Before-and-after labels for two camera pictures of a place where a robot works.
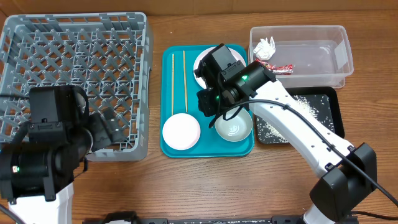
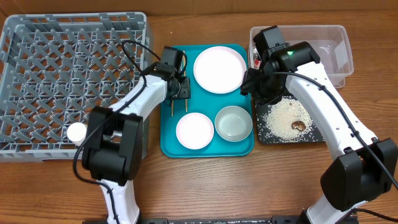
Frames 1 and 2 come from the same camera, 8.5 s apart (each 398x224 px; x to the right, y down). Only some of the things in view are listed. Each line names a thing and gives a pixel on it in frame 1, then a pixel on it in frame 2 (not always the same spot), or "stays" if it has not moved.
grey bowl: x=237 y=126 stays
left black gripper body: x=100 y=134 to x=183 y=88
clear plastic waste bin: x=321 y=55 stays
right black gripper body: x=212 y=103 to x=263 y=87
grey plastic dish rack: x=107 y=55 stays
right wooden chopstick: x=185 y=79 stays
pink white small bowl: x=181 y=131 to x=194 y=130
